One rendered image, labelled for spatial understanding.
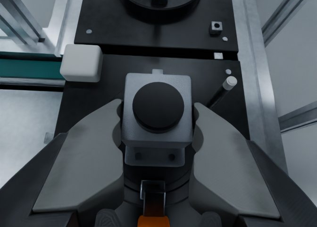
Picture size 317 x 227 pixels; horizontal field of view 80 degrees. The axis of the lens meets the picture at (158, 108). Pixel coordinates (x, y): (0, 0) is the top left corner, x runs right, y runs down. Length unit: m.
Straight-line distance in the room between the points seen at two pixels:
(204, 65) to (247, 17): 0.13
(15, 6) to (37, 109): 0.14
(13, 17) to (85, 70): 0.11
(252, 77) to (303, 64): 0.22
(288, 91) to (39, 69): 0.45
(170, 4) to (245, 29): 0.13
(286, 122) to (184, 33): 0.20
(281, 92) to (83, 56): 0.37
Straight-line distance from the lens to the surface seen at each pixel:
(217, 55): 0.30
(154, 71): 0.17
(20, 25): 0.32
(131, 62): 0.27
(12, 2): 0.32
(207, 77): 0.27
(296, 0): 0.37
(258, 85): 0.31
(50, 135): 0.27
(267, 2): 0.59
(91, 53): 0.27
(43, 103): 0.34
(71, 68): 0.26
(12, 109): 0.37
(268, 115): 0.30
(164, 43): 0.29
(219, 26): 0.32
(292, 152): 0.43
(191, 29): 0.32
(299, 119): 0.31
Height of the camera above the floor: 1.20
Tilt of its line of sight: 71 degrees down
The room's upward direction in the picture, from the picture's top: 8 degrees clockwise
